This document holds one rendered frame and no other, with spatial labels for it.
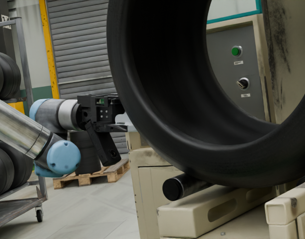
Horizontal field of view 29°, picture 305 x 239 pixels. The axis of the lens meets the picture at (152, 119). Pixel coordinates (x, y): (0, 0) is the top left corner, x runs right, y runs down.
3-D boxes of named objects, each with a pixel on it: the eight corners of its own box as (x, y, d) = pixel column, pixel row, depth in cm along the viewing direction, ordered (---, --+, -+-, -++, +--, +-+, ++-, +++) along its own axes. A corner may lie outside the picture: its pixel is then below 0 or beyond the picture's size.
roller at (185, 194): (257, 146, 142) (265, 163, 141) (242, 153, 144) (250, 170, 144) (174, 175, 114) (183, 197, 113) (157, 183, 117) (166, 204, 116)
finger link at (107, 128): (123, 126, 129) (93, 124, 135) (123, 133, 129) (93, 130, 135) (136, 123, 133) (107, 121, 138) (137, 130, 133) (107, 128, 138)
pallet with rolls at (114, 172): (76, 174, 868) (69, 122, 864) (130, 167, 858) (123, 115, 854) (53, 189, 750) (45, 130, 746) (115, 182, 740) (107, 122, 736)
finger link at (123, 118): (143, 105, 127) (111, 105, 132) (145, 133, 128) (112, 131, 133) (152, 104, 129) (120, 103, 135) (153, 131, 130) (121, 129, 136)
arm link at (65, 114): (58, 132, 143) (82, 127, 149) (72, 133, 140) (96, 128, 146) (57, 101, 142) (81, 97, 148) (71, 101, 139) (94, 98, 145)
